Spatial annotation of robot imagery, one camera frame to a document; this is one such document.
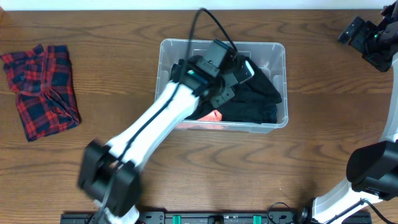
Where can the clear plastic storage bin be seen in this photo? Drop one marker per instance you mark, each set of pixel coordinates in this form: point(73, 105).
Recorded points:
point(268, 56)

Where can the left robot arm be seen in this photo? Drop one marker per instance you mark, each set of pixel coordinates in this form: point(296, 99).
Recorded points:
point(110, 173)

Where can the black garment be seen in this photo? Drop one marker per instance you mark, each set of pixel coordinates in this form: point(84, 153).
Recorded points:
point(255, 100)

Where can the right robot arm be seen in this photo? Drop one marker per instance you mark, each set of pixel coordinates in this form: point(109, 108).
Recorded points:
point(371, 172)

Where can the red navy plaid shirt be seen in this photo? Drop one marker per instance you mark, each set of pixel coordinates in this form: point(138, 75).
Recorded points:
point(42, 80)

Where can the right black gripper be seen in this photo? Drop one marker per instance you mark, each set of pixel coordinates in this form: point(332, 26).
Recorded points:
point(369, 29)

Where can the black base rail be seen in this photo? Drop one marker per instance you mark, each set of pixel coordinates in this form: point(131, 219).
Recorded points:
point(209, 218)

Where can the pink garment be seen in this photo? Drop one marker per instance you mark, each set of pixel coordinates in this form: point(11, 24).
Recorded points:
point(211, 118)

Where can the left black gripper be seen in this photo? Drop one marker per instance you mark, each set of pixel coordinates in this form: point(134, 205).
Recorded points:
point(218, 101)

